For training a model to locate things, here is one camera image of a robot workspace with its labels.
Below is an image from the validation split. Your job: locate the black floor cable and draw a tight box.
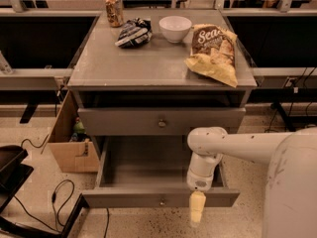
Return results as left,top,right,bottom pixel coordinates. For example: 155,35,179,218
13,178,111,238

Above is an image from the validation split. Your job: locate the dark blue snack bag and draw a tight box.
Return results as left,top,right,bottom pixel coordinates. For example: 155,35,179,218
115,18,153,49

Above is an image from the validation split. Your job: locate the cardboard box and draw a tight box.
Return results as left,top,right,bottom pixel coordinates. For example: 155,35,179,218
48,91,99,173

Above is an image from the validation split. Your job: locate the grey drawer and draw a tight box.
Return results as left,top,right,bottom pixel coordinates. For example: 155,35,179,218
78,107,246,136
81,136,241,209

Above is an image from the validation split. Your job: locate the gold soda can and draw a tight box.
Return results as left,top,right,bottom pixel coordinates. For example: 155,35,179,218
105,0,124,28

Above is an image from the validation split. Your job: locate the white bowl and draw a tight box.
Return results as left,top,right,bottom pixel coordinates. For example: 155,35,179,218
158,16,192,43

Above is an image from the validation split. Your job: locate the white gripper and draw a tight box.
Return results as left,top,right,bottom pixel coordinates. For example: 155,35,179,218
186,153,222,227

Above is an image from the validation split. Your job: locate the black chair base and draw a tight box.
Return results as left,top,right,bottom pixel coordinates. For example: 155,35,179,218
0,145,88,238

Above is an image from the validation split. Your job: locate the green bottle in box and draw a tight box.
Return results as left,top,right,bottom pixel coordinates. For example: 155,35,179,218
73,117,85,134

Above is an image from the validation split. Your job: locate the yellow brown chip bag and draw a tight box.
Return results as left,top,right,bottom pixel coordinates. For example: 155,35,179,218
184,24,238,87

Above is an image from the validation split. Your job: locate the grey top drawer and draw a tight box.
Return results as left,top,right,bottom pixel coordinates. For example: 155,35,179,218
78,107,246,136

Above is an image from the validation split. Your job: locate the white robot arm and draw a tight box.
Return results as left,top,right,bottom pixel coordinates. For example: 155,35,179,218
187,127,317,238

